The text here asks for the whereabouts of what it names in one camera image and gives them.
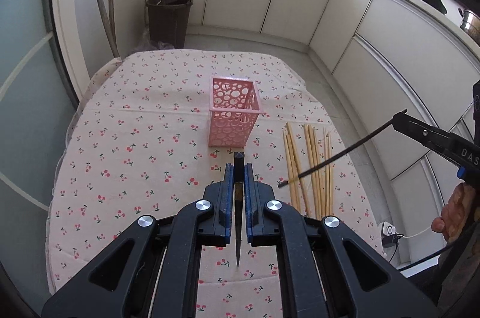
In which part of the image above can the black chopstick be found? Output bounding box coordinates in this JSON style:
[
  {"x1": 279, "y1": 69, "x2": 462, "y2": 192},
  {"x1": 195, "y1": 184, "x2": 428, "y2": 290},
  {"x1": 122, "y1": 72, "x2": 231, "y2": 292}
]
[
  {"x1": 277, "y1": 110, "x2": 410, "y2": 188},
  {"x1": 233, "y1": 152, "x2": 245, "y2": 265}
]

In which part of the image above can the person's right hand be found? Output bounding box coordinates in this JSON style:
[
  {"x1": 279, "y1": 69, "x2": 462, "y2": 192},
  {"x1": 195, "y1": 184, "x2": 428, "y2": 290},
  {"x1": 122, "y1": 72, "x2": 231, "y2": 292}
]
[{"x1": 431, "y1": 183, "x2": 476, "y2": 243}]

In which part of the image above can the pink perforated utensil holder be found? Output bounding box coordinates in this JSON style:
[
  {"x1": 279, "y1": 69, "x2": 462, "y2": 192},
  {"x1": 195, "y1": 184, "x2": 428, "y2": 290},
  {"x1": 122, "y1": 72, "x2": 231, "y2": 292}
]
[{"x1": 208, "y1": 76, "x2": 263, "y2": 148}]

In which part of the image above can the cherry print tablecloth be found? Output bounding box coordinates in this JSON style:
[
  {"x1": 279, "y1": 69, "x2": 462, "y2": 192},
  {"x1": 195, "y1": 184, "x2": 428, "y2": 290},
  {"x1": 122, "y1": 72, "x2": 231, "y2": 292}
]
[{"x1": 45, "y1": 48, "x2": 383, "y2": 318}]

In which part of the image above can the white power strip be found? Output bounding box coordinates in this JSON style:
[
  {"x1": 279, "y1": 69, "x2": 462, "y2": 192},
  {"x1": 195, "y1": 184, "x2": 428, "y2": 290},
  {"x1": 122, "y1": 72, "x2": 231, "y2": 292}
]
[{"x1": 380, "y1": 221, "x2": 403, "y2": 249}]

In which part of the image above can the steel pot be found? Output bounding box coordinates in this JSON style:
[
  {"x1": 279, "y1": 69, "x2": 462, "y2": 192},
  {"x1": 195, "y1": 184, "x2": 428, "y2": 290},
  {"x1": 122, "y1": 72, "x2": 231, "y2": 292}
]
[{"x1": 458, "y1": 8, "x2": 480, "y2": 45}]

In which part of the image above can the dark brown trash bin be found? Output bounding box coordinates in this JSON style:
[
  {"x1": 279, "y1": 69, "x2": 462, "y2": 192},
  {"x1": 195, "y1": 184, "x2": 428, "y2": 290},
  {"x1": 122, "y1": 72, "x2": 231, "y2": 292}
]
[{"x1": 145, "y1": 0, "x2": 194, "y2": 49}]

